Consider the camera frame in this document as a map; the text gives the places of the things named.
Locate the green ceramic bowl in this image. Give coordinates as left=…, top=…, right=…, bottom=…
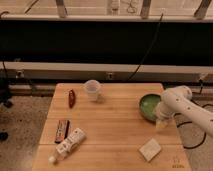
left=139, top=94, right=161, bottom=122

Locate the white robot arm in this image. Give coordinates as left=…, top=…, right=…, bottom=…
left=155, top=86, right=213, bottom=137

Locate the white square sponge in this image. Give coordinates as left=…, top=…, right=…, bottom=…
left=139, top=138, right=162, bottom=162

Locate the clear plastic cup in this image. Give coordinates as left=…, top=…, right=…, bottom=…
left=84, top=80, right=101, bottom=101

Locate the white plastic bottle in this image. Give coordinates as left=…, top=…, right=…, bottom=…
left=49, top=128, right=86, bottom=164

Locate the small red brown object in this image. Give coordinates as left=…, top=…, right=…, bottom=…
left=68, top=89, right=76, bottom=108

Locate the dark red snack bar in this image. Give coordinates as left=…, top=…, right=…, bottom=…
left=55, top=120, right=70, bottom=144

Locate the black floor cable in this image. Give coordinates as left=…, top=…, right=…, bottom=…
left=175, top=103, right=213, bottom=150

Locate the black hanging cable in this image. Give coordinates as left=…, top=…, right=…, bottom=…
left=127, top=13, right=165, bottom=82

